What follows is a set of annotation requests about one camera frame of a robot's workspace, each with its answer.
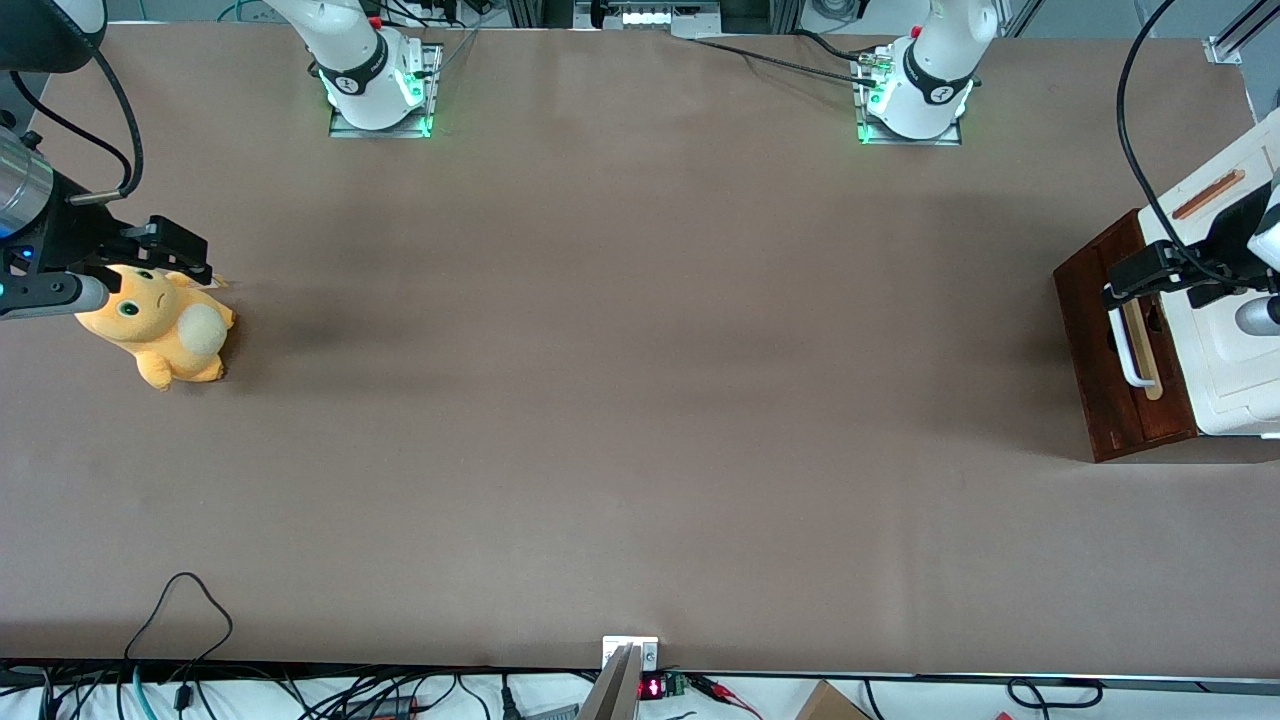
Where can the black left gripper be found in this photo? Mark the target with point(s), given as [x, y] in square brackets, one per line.
[1222, 243]

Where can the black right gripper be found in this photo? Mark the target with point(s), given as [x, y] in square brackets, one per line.
[72, 232]

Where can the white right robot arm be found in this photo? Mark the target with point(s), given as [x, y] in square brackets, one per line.
[355, 60]

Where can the plain dark wood drawer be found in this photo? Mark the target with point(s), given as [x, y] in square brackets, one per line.
[1085, 330]

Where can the orange plush toy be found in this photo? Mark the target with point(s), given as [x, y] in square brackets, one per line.
[160, 340]

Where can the white plastic lidded box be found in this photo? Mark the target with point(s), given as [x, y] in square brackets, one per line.
[1240, 400]

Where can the black power adapter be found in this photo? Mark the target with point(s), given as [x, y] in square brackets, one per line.
[385, 708]

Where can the brown cardboard box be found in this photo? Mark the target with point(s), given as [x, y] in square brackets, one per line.
[830, 702]

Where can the white power strip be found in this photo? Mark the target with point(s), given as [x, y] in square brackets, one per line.
[650, 15]

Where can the red clip leads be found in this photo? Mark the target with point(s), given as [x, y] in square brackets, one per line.
[720, 690]

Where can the grey metal bar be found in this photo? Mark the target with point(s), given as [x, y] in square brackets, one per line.
[612, 690]

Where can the red digit display module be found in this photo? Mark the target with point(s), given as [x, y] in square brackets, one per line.
[655, 687]

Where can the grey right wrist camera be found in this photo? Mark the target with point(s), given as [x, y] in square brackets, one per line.
[50, 295]

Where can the aluminium frame profile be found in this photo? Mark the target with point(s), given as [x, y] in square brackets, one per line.
[1235, 35]

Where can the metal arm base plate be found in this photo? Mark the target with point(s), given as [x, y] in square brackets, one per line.
[868, 135]
[432, 90]

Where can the white mounting bracket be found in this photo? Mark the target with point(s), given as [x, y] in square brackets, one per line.
[645, 650]

